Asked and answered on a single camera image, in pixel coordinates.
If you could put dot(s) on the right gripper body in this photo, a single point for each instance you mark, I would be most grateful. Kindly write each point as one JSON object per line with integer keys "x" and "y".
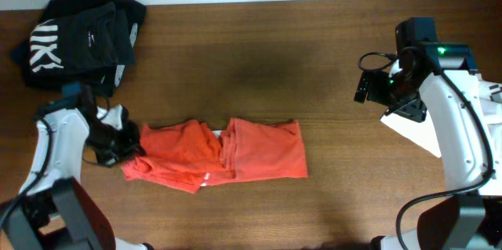
{"x": 397, "y": 96}

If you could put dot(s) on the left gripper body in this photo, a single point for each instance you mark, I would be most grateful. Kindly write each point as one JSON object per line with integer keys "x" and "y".
{"x": 113, "y": 145}

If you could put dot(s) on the white printed t-shirt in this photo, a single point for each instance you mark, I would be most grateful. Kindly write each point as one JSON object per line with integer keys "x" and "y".
{"x": 450, "y": 133}

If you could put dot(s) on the red orange t-shirt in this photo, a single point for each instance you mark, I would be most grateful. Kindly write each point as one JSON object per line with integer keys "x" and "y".
{"x": 190, "y": 155}

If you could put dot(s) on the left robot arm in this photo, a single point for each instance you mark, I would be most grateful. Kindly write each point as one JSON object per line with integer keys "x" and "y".
{"x": 52, "y": 210}

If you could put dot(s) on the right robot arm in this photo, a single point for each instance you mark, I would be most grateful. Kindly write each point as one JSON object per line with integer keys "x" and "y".
{"x": 461, "y": 218}

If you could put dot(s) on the folded black clothes stack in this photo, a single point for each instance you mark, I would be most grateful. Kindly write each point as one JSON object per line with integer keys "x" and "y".
{"x": 88, "y": 41}

